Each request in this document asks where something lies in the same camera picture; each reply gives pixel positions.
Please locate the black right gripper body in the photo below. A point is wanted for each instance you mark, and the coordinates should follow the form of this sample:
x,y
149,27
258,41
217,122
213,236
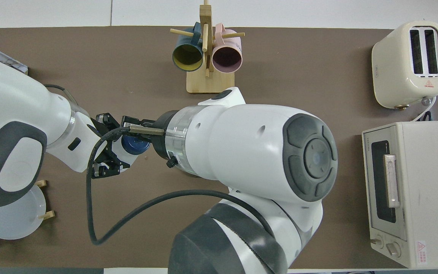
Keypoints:
x,y
159,148

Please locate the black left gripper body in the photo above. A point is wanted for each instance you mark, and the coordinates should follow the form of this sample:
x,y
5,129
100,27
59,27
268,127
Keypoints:
x,y
99,131

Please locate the clear squeeze bottle blue cap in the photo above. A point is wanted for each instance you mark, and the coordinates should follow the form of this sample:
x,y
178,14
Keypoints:
x,y
135,146

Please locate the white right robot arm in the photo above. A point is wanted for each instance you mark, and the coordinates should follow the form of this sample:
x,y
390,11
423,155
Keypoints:
x,y
242,144

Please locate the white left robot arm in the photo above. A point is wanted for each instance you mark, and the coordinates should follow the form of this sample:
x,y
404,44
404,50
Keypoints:
x,y
13,114

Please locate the grey plate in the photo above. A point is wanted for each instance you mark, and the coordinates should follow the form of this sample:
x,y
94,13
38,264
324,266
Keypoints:
x,y
13,220

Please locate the teal mug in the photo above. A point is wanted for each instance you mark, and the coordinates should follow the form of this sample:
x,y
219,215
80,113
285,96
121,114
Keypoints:
x,y
187,57

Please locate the wooden mug tree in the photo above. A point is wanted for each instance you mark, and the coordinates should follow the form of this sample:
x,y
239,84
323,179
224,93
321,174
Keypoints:
x,y
210,83

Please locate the pink mug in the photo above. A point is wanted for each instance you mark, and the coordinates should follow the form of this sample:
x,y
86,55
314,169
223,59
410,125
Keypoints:
x,y
226,59

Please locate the brown table mat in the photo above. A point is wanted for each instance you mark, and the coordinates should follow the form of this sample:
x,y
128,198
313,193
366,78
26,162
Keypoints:
x,y
299,76

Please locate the cream two-slot toaster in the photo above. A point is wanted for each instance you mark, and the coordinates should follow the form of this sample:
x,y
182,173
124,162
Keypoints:
x,y
394,64

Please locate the white toaster oven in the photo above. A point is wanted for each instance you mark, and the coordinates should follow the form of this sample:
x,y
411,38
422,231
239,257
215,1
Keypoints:
x,y
432,182

